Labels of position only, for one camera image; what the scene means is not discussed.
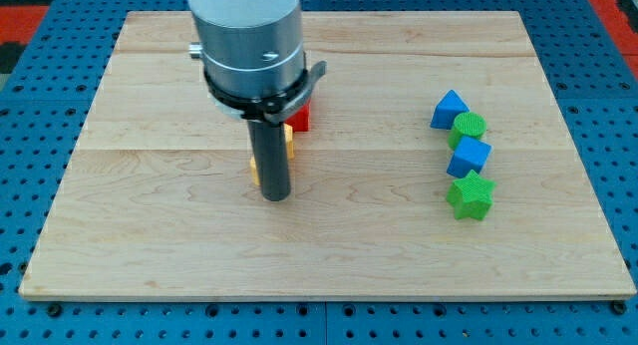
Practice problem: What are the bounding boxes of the black clamp ring mount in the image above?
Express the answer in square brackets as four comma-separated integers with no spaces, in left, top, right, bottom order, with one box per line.
[203,60,327,125]

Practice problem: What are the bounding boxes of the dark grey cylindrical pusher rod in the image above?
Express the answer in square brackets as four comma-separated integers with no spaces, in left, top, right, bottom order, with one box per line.
[247,122,291,201]

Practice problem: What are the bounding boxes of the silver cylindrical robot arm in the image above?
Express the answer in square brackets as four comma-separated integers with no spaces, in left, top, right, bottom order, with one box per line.
[186,0,327,201]

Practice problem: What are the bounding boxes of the yellow hexagon block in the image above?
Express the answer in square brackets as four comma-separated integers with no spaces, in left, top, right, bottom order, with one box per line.
[284,124,294,160]

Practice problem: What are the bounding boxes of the yellow heart block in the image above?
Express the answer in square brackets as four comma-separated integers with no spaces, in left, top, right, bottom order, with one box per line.
[249,157,260,186]

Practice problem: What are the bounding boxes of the red block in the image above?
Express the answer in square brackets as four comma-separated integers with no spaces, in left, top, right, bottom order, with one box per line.
[285,101,311,133]

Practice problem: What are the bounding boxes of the light wooden board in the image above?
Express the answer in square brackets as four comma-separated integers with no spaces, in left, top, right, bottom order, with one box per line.
[19,11,636,302]

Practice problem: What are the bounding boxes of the blue triangle block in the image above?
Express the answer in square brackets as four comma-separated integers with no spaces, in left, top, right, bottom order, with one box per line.
[430,90,470,130]

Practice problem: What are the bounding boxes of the green cylinder block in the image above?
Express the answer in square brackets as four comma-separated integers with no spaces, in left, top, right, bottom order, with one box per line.
[448,112,487,150]

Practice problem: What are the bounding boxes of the blue cube block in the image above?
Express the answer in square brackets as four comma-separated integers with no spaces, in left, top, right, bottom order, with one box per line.
[447,136,492,178]

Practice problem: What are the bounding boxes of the green star block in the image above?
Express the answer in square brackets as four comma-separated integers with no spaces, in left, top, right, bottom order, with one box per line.
[446,170,497,220]

